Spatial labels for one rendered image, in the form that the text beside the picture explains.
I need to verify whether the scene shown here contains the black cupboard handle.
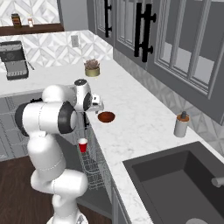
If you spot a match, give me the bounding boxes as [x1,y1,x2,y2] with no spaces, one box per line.
[103,0,114,39]
[141,3,155,63]
[133,2,144,58]

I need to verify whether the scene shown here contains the silver tap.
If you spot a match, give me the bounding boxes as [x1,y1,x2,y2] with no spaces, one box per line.
[210,175,224,189]

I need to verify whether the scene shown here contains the white wall socket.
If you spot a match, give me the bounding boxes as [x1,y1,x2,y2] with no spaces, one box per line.
[70,34,81,48]

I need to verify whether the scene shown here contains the brown bowl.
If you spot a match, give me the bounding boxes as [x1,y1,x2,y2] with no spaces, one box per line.
[97,111,116,124]

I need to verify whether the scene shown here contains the dark brown jar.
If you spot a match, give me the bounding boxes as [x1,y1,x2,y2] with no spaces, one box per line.
[10,12,23,29]

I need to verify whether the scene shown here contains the red cup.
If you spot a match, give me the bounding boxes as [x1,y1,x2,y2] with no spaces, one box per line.
[77,137,89,154]

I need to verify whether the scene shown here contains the grey coffee machine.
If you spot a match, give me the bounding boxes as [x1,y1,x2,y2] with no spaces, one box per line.
[0,40,35,81]

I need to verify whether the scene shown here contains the grey dishwasher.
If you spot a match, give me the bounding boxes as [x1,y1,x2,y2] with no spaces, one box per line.
[55,115,116,221]

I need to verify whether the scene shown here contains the potted succulent plant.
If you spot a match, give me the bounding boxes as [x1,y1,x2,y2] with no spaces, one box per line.
[83,58,102,78]

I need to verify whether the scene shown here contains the grey base cupboard run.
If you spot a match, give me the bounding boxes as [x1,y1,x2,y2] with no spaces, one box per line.
[0,92,47,163]

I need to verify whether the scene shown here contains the dark grey sink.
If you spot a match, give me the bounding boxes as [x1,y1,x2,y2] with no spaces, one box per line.
[122,140,224,224]

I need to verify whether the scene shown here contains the grey base cupboard door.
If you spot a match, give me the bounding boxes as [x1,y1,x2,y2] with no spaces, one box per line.
[110,179,133,224]

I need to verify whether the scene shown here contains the grey glazed cupboard door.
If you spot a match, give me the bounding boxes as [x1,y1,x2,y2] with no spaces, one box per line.
[86,0,116,47]
[113,0,156,71]
[146,0,224,125]

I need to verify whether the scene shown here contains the grey soap dispenser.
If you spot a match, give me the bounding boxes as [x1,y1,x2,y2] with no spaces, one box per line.
[173,110,191,138]

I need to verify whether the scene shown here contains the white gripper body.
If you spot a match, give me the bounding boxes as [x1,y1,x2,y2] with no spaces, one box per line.
[88,98,106,115]

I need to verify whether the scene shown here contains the brown wooden shelf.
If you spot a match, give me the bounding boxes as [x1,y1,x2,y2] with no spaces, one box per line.
[0,23,66,37]

